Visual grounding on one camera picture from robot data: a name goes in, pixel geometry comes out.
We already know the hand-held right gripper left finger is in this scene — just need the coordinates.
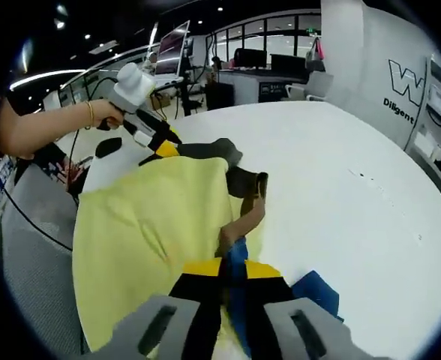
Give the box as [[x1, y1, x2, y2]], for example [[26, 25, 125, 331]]
[[103, 257, 224, 360]]

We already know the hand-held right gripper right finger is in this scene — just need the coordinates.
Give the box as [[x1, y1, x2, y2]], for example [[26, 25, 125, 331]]
[[242, 261, 361, 360]]

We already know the yellow blue colour-block garment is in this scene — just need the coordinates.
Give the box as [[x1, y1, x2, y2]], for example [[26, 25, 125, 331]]
[[72, 137, 346, 360]]

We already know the person's left hand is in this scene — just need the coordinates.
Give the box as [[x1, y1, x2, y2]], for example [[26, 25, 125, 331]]
[[91, 99, 127, 133]]

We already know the black monitor tripod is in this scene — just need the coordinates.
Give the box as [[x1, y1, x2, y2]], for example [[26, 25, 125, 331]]
[[174, 73, 207, 118]]

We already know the large monitor on stand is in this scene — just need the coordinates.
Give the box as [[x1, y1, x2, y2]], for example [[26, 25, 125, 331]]
[[154, 20, 192, 77]]

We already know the black rounded object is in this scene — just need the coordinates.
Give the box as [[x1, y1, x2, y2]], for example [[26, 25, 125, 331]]
[[94, 137, 123, 159]]

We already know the black computer tower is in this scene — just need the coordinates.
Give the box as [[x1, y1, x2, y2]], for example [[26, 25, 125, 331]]
[[205, 82, 235, 112]]

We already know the small black desk monitor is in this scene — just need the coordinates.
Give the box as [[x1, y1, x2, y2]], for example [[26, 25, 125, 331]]
[[233, 47, 269, 71]]

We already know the wide black desk monitor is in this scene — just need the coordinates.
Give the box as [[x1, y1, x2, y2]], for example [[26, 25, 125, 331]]
[[269, 53, 308, 78]]

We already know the white office chair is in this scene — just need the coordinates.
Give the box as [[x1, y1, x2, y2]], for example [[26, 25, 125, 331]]
[[284, 70, 335, 102]]

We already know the hanging grey pink bag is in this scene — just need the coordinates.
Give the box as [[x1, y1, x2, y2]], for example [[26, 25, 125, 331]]
[[304, 36, 327, 72]]

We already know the metal shelf rack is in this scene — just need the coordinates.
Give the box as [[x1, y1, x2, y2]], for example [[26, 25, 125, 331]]
[[403, 55, 441, 206]]

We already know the gold bracelet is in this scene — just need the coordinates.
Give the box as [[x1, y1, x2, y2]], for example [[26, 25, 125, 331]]
[[84, 100, 95, 131]]

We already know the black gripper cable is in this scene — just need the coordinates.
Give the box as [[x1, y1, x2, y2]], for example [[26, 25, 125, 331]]
[[0, 127, 83, 252]]

